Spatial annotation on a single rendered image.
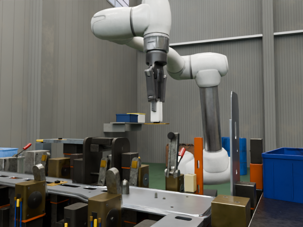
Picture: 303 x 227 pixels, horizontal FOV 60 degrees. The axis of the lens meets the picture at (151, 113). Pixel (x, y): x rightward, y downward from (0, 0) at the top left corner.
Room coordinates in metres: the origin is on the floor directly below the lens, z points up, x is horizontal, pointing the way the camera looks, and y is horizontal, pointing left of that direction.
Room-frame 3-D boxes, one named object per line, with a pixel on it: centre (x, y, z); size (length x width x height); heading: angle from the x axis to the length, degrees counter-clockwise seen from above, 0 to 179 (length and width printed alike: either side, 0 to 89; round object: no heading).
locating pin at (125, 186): (0.96, 0.10, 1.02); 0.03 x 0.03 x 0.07
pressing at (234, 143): (0.77, -0.24, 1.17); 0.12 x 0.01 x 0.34; 152
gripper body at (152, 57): (0.90, -0.02, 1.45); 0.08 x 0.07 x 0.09; 152
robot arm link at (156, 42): (0.90, -0.02, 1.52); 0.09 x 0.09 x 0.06
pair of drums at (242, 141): (7.36, -2.25, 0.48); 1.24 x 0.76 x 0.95; 161
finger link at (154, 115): (0.89, -0.01, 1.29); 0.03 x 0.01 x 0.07; 62
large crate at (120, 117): (7.27, 0.67, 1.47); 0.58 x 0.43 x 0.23; 161
